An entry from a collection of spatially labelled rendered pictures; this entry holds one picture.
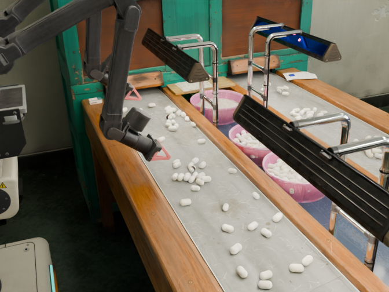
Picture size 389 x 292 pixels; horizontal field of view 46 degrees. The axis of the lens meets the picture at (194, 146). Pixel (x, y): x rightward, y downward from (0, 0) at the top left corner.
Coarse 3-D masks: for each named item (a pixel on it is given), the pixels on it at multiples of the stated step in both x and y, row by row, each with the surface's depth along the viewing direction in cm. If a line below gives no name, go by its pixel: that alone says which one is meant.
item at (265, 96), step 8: (272, 24) 205; (280, 24) 206; (280, 32) 191; (288, 32) 192; (296, 32) 193; (248, 40) 205; (248, 48) 206; (248, 56) 208; (248, 64) 209; (256, 64) 204; (248, 72) 211; (264, 72) 197; (248, 80) 212; (264, 80) 198; (248, 88) 214; (264, 88) 200; (264, 96) 201; (264, 104) 203
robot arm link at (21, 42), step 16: (80, 0) 126; (96, 0) 127; (112, 0) 128; (128, 0) 129; (48, 16) 126; (64, 16) 126; (80, 16) 128; (16, 32) 126; (32, 32) 125; (48, 32) 126; (0, 48) 121; (16, 48) 123; (32, 48) 127; (0, 64) 123
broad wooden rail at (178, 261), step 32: (96, 128) 197; (128, 160) 170; (128, 192) 150; (160, 192) 152; (128, 224) 160; (160, 224) 134; (160, 256) 121; (192, 256) 121; (160, 288) 126; (192, 288) 110
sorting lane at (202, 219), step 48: (144, 96) 237; (192, 144) 186; (192, 192) 153; (240, 192) 152; (192, 240) 131; (240, 240) 130; (288, 240) 129; (240, 288) 113; (288, 288) 113; (336, 288) 112
